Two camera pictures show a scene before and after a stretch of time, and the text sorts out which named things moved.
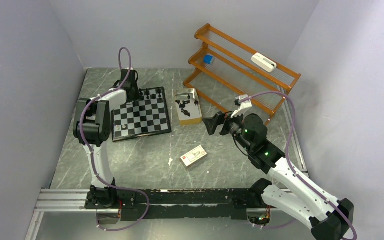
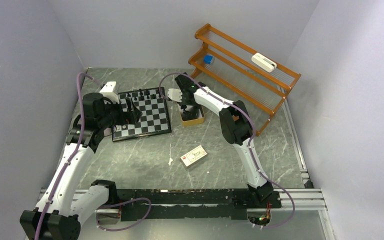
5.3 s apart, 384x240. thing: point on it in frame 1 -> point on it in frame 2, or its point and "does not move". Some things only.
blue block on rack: [207, 59] does not move
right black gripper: [212, 123] -> [183, 103]
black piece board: [140, 94] does not move
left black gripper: [136, 96] -> [124, 117]
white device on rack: [264, 62] does not move
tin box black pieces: [188, 106] does not move
